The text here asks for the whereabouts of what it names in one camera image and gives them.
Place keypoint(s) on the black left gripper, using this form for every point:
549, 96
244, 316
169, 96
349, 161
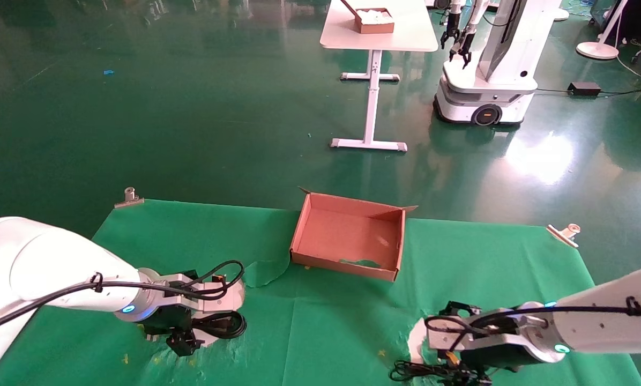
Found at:
170, 321

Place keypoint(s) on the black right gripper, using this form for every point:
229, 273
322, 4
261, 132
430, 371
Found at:
486, 358

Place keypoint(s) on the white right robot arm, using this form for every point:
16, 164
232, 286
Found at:
610, 321

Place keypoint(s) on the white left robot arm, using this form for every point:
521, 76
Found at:
47, 262

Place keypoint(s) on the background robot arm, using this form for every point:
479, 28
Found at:
454, 10
478, 13

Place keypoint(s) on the brown open cardboard box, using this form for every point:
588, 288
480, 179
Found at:
347, 236

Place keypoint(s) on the black floor power box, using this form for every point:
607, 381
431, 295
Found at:
584, 88

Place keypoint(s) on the small brown cardboard box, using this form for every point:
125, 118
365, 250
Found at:
377, 28

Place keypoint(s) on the silver binder clip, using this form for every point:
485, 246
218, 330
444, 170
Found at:
130, 195
564, 234

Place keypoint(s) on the green table cloth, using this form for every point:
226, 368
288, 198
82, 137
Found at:
326, 332

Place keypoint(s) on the white wheeled robot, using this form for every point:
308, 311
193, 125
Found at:
486, 91

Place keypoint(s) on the small black background gripper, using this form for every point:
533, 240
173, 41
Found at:
451, 35
462, 51

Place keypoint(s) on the white floor stand base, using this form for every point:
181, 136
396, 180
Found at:
597, 51

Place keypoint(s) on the white crumpled packing material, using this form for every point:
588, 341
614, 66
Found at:
374, 16

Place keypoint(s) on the white round floor base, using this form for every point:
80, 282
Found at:
560, 14

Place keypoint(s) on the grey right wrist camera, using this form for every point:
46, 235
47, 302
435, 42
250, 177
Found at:
492, 336

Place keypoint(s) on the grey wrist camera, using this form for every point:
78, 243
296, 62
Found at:
221, 300
492, 336

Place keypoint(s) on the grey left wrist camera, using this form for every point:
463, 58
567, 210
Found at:
221, 300

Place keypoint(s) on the white pedestal table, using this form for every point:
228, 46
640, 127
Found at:
406, 32

